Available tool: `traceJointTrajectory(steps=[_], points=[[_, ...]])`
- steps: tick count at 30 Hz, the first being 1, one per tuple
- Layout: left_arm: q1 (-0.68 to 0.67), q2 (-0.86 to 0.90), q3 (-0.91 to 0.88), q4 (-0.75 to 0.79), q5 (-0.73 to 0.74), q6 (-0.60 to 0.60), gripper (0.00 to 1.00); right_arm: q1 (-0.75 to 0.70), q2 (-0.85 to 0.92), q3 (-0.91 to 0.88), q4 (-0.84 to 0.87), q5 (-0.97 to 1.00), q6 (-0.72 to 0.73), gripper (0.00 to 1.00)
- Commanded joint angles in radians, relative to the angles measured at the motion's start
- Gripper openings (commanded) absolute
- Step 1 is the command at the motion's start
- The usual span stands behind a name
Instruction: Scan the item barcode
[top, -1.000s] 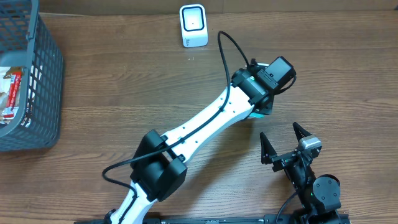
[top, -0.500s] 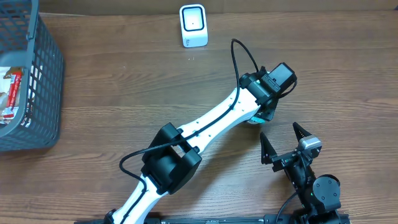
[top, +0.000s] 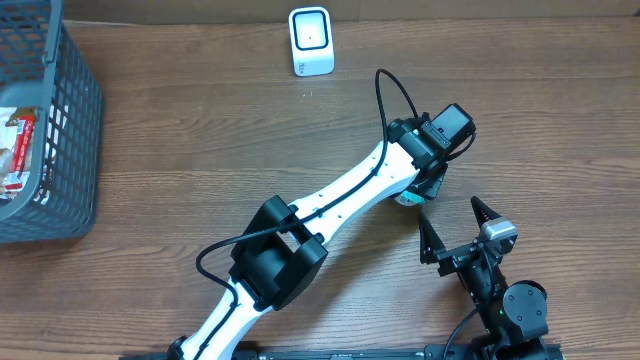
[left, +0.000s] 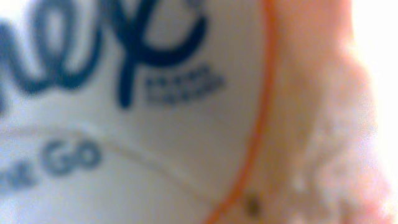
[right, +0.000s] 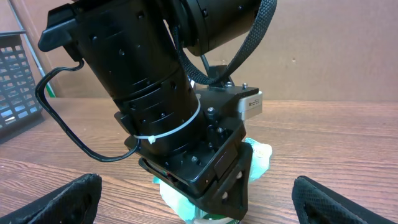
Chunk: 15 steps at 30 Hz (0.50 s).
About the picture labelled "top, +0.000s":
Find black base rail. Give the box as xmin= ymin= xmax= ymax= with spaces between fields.
xmin=119 ymin=343 xmax=564 ymax=360

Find white barcode scanner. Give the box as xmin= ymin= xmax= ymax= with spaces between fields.
xmin=288 ymin=6 xmax=335 ymax=77

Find light green packet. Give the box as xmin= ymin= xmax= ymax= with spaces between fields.
xmin=393 ymin=190 xmax=426 ymax=207

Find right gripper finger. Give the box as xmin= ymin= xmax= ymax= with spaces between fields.
xmin=418 ymin=213 xmax=446 ymax=264
xmin=470 ymin=196 xmax=501 ymax=228

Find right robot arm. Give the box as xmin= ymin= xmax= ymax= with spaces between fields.
xmin=419 ymin=196 xmax=552 ymax=359

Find red snack bar wrapper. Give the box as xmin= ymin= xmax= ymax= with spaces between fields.
xmin=1 ymin=107 xmax=37 ymax=198

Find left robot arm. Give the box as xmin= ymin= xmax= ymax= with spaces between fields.
xmin=167 ymin=104 xmax=476 ymax=359

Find grey plastic mesh basket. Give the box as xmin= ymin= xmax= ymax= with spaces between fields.
xmin=1 ymin=0 xmax=104 ymax=244

